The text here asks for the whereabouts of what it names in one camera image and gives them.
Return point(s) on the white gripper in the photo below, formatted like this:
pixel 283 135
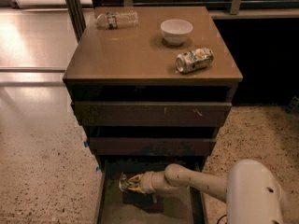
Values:
pixel 147 182

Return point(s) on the green jalapeno chip bag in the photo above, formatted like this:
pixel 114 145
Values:
pixel 126 183

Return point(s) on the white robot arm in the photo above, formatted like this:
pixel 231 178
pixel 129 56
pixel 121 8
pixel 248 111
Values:
pixel 251 192

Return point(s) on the open bottom drawer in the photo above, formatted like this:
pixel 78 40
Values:
pixel 116 207

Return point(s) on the middle drawer front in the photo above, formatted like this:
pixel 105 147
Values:
pixel 151 146

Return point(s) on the top drawer front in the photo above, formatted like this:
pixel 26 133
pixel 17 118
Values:
pixel 160 114

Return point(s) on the brown drawer cabinet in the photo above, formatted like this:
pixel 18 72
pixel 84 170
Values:
pixel 138 65

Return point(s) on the white soda can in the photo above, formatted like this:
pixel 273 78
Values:
pixel 193 60

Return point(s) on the white bowl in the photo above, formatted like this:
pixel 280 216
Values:
pixel 175 32

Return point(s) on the clear plastic water bottle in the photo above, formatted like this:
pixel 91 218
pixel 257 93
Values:
pixel 117 20

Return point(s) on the dark vertical post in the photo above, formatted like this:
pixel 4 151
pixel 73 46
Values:
pixel 76 15

